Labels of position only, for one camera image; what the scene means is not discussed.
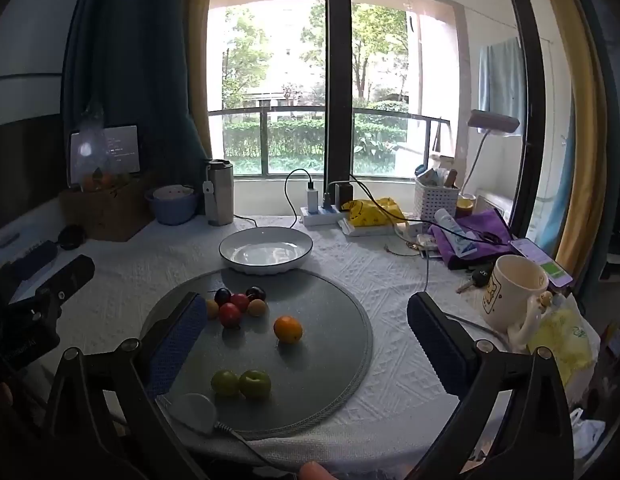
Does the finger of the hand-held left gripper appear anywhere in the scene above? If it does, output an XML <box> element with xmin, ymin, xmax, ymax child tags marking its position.
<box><xmin>0</xmin><ymin>241</ymin><xmax>59</xmax><ymax>281</ymax></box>
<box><xmin>34</xmin><ymin>255</ymin><xmax>96</xmax><ymax>306</ymax></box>

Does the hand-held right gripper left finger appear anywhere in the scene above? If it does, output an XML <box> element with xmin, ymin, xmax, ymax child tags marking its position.
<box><xmin>40</xmin><ymin>291</ymin><xmax>211</xmax><ymax>480</ymax></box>

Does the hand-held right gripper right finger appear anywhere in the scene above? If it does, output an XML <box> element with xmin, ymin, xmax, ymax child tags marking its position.
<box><xmin>406</xmin><ymin>291</ymin><xmax>576</xmax><ymax>480</ymax></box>

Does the green plum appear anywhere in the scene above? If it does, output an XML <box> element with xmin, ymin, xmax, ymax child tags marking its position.
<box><xmin>211</xmin><ymin>370</ymin><xmax>241</xmax><ymax>398</ymax></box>
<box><xmin>239</xmin><ymin>370</ymin><xmax>272</xmax><ymax>401</ymax></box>

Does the orange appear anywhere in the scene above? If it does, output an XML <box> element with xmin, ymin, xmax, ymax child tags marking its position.
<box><xmin>273</xmin><ymin>315</ymin><xmax>304</xmax><ymax>345</ymax></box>

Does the white plate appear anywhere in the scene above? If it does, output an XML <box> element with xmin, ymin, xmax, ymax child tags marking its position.
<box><xmin>219</xmin><ymin>227</ymin><xmax>314</xmax><ymax>276</ymax></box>

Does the black round object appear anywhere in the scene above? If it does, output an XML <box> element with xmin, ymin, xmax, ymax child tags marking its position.
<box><xmin>57</xmin><ymin>224</ymin><xmax>85</xmax><ymax>251</ymax></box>

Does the brown cardboard box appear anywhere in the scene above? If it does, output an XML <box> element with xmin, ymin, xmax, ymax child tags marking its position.
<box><xmin>58</xmin><ymin>175</ymin><xmax>158</xmax><ymax>242</ymax></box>

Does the car key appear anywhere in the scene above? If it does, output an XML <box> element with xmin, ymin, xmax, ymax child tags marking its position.
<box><xmin>456</xmin><ymin>267</ymin><xmax>493</xmax><ymax>295</ymax></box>

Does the cream mug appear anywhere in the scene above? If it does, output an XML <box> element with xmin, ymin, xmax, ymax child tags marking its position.
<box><xmin>482</xmin><ymin>254</ymin><xmax>553</xmax><ymax>351</ymax></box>

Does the white tube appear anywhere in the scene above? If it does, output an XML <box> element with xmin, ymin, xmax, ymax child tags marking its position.
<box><xmin>434</xmin><ymin>208</ymin><xmax>478</xmax><ymax>261</ymax></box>

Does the blue bowl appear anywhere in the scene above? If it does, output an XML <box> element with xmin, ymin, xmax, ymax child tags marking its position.
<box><xmin>144</xmin><ymin>185</ymin><xmax>199</xmax><ymax>226</ymax></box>

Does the clear plastic bag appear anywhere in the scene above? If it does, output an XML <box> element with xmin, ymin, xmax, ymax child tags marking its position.
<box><xmin>74</xmin><ymin>102</ymin><xmax>121</xmax><ymax>193</ymax></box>

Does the grey round placemat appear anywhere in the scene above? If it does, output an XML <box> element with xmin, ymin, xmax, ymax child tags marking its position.
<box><xmin>140</xmin><ymin>267</ymin><xmax>375</xmax><ymax>441</ymax></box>

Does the purple cloth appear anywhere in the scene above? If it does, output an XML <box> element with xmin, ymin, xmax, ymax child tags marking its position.
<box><xmin>430</xmin><ymin>210</ymin><xmax>513</xmax><ymax>271</ymax></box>

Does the white paper packet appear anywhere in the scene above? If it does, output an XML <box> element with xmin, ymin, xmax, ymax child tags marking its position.
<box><xmin>338</xmin><ymin>217</ymin><xmax>398</xmax><ymax>237</ymax></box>

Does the yellow-green plastic bag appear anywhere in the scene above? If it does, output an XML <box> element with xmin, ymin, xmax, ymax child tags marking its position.
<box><xmin>527</xmin><ymin>292</ymin><xmax>601</xmax><ymax>396</ymax></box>

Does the white bowl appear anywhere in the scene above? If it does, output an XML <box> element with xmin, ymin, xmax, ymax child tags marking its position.
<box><xmin>154</xmin><ymin>185</ymin><xmax>195</xmax><ymax>202</ymax></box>

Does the smartphone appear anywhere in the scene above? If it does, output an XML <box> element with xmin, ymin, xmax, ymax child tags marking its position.
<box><xmin>510</xmin><ymin>237</ymin><xmax>574</xmax><ymax>288</ymax></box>

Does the laptop screen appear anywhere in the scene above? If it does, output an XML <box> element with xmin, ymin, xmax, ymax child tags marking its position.
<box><xmin>70</xmin><ymin>125</ymin><xmax>141</xmax><ymax>186</ymax></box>

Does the white woven basket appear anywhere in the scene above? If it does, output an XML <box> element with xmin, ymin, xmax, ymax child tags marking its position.
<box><xmin>414</xmin><ymin>177</ymin><xmax>461</xmax><ymax>223</ymax></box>

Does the yellow plastic bag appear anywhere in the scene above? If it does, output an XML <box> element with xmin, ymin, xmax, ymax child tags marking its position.
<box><xmin>341</xmin><ymin>197</ymin><xmax>409</xmax><ymax>228</ymax></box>

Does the steel thermos flask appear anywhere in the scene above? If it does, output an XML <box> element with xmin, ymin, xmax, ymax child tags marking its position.
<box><xmin>204</xmin><ymin>159</ymin><xmax>235</xmax><ymax>227</ymax></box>

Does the white power strip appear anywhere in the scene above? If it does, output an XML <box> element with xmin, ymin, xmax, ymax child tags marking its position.
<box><xmin>300</xmin><ymin>206</ymin><xmax>353</xmax><ymax>227</ymax></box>

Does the white plastic bag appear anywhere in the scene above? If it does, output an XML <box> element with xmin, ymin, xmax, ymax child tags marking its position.
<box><xmin>570</xmin><ymin>407</ymin><xmax>608</xmax><ymax>461</ymax></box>

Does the blue curtain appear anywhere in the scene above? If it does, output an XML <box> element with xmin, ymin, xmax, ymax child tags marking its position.
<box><xmin>62</xmin><ymin>0</ymin><xmax>211</xmax><ymax>196</ymax></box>

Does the desk lamp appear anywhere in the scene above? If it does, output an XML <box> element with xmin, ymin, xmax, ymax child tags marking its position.
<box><xmin>457</xmin><ymin>109</ymin><xmax>521</xmax><ymax>201</ymax></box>

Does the balcony railing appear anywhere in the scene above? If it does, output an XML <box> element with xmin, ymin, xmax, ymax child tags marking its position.
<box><xmin>207</xmin><ymin>107</ymin><xmax>451</xmax><ymax>176</ymax></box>

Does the yellow curtain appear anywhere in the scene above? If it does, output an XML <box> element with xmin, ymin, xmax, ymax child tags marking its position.
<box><xmin>182</xmin><ymin>0</ymin><xmax>215</xmax><ymax>161</ymax></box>
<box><xmin>530</xmin><ymin>0</ymin><xmax>611</xmax><ymax>281</ymax></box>

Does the light blue hanging towel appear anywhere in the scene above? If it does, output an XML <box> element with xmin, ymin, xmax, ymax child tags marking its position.
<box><xmin>477</xmin><ymin>37</ymin><xmax>526</xmax><ymax>136</ymax></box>

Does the dark window pillar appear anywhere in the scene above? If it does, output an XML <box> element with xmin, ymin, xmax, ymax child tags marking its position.
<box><xmin>324</xmin><ymin>0</ymin><xmax>355</xmax><ymax>196</ymax></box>

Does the white round pad with cable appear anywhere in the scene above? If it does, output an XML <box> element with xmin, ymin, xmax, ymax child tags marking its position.
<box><xmin>167</xmin><ymin>392</ymin><xmax>298</xmax><ymax>478</ymax></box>

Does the black charger cable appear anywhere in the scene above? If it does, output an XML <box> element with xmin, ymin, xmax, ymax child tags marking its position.
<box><xmin>233</xmin><ymin>169</ymin><xmax>315</xmax><ymax>228</ymax></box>
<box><xmin>324</xmin><ymin>174</ymin><xmax>498</xmax><ymax>241</ymax></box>

